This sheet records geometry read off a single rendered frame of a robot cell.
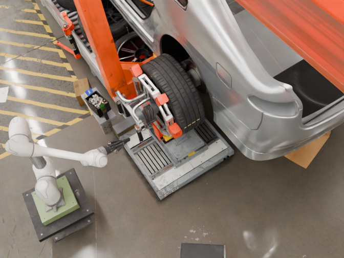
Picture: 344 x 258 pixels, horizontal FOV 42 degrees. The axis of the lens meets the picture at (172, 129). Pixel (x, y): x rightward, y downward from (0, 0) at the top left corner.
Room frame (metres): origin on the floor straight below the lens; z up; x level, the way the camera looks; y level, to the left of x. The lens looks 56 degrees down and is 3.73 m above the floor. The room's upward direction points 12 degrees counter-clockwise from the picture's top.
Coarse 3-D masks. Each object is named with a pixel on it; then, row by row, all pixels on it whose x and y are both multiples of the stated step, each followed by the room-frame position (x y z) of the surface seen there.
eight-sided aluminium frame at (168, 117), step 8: (136, 80) 2.38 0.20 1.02; (144, 80) 2.29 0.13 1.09; (136, 88) 2.43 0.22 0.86; (152, 88) 2.21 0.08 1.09; (144, 96) 2.43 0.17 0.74; (152, 96) 2.12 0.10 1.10; (168, 112) 2.02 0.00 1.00; (160, 120) 2.23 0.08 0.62; (168, 120) 1.98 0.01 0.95; (160, 128) 2.15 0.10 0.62; (168, 136) 1.98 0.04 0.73
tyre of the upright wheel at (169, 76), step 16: (144, 64) 2.44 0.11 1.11; (160, 64) 2.35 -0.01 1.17; (176, 64) 2.31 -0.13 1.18; (160, 80) 2.20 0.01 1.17; (176, 80) 2.18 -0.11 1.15; (176, 96) 2.07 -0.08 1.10; (192, 96) 2.08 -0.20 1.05; (176, 112) 2.00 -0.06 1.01; (192, 112) 2.01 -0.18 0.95; (192, 128) 2.02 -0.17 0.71
